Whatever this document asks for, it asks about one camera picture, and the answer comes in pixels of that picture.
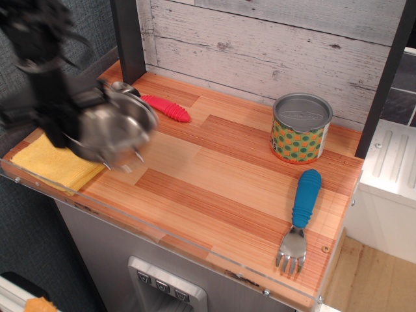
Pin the orange object bottom left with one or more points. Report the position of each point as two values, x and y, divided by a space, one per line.
39 305

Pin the green orange patterned can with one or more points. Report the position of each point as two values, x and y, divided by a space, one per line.
299 127

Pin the clear acrylic edge guard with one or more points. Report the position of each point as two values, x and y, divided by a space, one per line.
270 287

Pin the folded yellow cloth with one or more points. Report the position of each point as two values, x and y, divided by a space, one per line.
56 167

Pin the spoon with red handle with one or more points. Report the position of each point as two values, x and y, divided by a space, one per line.
168 108

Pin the grey toy cabinet front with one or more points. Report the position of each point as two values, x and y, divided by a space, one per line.
106 249

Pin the dark grey post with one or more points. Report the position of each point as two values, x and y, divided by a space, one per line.
392 63
129 39

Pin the small stainless steel pot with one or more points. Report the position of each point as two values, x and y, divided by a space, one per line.
112 133

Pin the dark grey right post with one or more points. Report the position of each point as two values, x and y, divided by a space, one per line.
392 63

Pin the fork with blue handle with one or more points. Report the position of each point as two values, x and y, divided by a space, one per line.
292 250

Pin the dark grey left post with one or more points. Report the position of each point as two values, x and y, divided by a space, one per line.
129 39

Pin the silver dispenser button panel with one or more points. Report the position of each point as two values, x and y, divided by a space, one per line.
160 290

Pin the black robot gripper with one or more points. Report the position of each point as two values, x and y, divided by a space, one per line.
53 100

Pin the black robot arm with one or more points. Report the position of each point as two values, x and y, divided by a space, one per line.
36 30

